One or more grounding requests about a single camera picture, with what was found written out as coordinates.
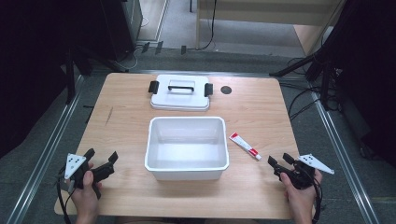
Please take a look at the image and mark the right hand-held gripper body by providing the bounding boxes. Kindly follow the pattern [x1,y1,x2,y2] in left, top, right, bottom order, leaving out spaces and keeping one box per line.
[274,153,335,190]

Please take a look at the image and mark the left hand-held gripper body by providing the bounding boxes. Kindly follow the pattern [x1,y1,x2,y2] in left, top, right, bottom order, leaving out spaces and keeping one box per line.
[64,152,115,201]

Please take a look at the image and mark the white red ointment tube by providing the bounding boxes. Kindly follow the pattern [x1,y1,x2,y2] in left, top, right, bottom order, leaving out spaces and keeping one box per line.
[229,132,262,161]

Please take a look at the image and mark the white plastic storage box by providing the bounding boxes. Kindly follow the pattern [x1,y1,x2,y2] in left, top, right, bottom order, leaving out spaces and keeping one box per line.
[144,116,231,181]

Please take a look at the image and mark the white box lid black clips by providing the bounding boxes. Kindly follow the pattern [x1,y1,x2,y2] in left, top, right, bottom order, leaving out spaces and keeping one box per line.
[148,74,215,112]

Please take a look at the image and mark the person's right hand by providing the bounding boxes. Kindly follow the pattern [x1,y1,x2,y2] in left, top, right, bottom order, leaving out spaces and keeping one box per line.
[279,163,323,218]

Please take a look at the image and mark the person's left hand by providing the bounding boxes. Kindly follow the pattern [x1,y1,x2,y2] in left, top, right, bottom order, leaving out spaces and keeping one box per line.
[66,161,104,218]

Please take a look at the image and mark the black tripod stand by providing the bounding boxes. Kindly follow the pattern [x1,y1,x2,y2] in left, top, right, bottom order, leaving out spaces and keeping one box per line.
[62,46,129,105]
[268,36,340,112]

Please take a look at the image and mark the black computer tower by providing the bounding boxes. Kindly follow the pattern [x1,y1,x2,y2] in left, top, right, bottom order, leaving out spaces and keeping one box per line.
[99,0,144,62]

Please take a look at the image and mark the wooden cabinet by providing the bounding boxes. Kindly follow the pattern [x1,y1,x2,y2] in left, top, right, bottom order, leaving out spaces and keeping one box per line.
[195,0,347,57]

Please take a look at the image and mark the right hand-held gripper cable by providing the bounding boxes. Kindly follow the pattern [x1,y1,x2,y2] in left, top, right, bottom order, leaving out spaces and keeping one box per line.
[309,169,324,224]

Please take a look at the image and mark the hand-held gripper cable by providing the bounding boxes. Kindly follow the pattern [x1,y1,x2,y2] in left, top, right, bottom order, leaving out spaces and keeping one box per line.
[56,174,78,224]
[309,169,324,224]

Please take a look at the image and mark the left hand-held gripper cable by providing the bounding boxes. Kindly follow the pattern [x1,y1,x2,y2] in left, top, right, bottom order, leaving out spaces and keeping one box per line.
[56,174,78,224]

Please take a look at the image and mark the metal floor rail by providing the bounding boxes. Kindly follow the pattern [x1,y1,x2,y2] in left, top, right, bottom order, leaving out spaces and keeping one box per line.
[307,81,381,224]
[5,74,86,224]

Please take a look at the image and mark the black floor cable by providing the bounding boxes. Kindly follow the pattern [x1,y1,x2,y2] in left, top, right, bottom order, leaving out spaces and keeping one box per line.
[287,80,340,122]

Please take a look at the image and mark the black hanging cable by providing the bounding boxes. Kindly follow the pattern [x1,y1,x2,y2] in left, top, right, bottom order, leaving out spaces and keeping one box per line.
[188,0,219,51]

